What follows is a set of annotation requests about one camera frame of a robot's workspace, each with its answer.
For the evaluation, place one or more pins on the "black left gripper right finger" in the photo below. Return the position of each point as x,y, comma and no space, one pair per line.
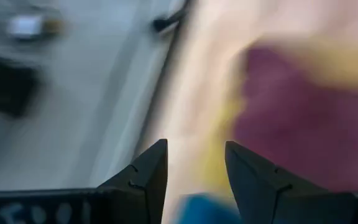
259,193

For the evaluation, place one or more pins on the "maroon baseball cap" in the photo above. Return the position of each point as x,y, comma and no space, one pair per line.
291,118

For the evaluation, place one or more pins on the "teal plastic bin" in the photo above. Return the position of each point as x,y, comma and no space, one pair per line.
204,211

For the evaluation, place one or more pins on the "blurred dark object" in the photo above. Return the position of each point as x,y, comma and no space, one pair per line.
5,87

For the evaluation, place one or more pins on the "blurred white tan object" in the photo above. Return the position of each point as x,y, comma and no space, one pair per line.
30,26

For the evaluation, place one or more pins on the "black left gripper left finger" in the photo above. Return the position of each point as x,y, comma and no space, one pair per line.
145,193

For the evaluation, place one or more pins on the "yellow plastic bin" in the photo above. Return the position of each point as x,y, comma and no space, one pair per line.
337,65

